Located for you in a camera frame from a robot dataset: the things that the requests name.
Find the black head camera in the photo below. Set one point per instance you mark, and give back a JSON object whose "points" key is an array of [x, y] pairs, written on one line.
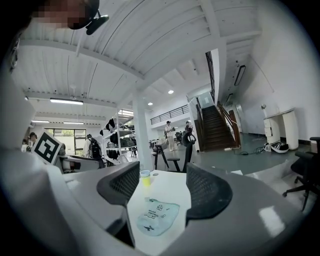
{"points": [[96, 22]]}

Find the long black wall lamp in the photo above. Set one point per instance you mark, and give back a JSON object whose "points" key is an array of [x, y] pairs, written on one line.
{"points": [[240, 75]]}

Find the white pillar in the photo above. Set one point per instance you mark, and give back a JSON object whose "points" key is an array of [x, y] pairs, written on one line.
{"points": [[141, 130]]}

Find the person's head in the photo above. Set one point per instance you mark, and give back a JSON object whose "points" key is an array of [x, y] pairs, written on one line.
{"points": [[65, 12]]}

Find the black office chair with headrest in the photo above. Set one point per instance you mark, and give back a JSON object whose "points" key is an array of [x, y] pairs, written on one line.
{"points": [[186, 150]]}

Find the long ceiling light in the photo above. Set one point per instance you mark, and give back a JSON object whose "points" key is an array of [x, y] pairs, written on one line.
{"points": [[66, 101]]}

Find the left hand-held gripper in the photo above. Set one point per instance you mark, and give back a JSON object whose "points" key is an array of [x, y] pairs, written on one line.
{"points": [[46, 148]]}

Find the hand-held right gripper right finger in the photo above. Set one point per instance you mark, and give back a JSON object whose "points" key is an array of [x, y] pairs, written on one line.
{"points": [[225, 212]]}

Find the clear plastic bag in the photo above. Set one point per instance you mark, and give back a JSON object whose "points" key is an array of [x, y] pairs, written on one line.
{"points": [[157, 217]]}

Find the white and black headset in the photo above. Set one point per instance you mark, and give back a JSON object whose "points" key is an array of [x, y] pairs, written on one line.
{"points": [[280, 148]]}

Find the large window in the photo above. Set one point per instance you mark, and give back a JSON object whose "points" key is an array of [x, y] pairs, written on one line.
{"points": [[65, 141]]}

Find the blue-topped cup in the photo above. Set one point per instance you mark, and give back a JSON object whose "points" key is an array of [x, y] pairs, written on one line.
{"points": [[145, 178]]}

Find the black balcony railing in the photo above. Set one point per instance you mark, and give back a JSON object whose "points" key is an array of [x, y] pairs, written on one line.
{"points": [[170, 115]]}

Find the wooden staircase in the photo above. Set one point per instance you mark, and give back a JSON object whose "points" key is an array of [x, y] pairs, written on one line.
{"points": [[215, 127]]}

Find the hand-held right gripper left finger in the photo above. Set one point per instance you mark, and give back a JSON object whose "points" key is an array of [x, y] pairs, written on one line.
{"points": [[117, 185]]}

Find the white table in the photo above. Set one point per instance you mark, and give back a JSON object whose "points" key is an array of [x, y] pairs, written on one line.
{"points": [[170, 185]]}

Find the person's beige and white shirt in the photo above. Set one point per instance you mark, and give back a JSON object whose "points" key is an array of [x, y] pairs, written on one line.
{"points": [[12, 87]]}

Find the shelf rack with black bags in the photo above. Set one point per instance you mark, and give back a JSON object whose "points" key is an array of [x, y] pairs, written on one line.
{"points": [[117, 140]]}

